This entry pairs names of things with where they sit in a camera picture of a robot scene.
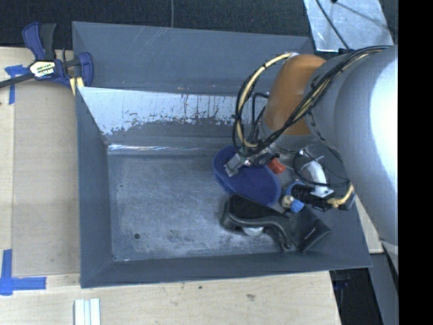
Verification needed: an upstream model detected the grey metal bin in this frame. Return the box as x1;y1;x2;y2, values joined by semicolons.
70;20;373;289

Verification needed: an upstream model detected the small red cylinder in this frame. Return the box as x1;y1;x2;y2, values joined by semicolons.
267;158;286;175

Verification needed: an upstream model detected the blue plastic bowl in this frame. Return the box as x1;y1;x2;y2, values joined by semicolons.
212;144;282;207

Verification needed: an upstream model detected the pale wood board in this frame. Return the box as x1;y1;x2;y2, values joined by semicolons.
12;85;82;278

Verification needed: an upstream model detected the black cylinder on white bracket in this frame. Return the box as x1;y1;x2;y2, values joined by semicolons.
290;151;339;213

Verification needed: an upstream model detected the black flat wedge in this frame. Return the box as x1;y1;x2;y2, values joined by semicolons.
287;207;332;254

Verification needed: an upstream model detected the black curved tool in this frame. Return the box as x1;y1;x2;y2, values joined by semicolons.
220;194;296;253

